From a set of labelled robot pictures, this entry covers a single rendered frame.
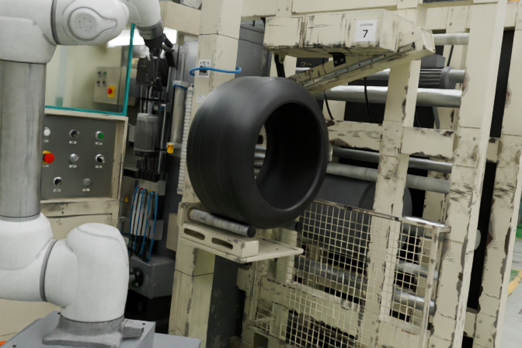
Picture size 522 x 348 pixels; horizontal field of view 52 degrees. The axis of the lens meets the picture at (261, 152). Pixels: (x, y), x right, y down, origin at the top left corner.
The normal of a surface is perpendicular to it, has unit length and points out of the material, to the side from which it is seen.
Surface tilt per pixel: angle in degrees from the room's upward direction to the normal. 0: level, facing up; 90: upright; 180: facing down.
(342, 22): 90
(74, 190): 90
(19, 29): 103
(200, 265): 90
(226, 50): 90
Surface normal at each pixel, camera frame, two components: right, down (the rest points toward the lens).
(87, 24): 0.18, 0.34
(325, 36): -0.68, -0.04
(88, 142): 0.73, 0.11
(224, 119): -0.59, -0.40
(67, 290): -0.04, 0.09
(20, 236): 0.50, 0.06
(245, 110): 0.11, -0.34
